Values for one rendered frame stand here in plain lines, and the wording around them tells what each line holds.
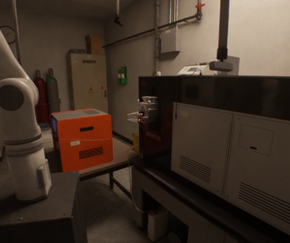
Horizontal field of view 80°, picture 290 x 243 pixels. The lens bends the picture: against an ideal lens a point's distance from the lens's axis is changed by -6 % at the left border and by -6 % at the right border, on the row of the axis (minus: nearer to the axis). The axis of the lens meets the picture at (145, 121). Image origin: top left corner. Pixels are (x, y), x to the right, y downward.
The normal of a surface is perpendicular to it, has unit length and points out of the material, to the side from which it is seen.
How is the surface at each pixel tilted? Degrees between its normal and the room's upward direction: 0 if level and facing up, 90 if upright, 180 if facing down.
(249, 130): 90
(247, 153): 90
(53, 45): 90
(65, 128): 90
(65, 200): 0
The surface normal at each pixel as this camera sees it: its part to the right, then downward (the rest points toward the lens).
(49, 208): 0.00, -0.97
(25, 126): 0.50, 0.22
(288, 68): -0.81, 0.14
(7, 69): 0.49, 0.43
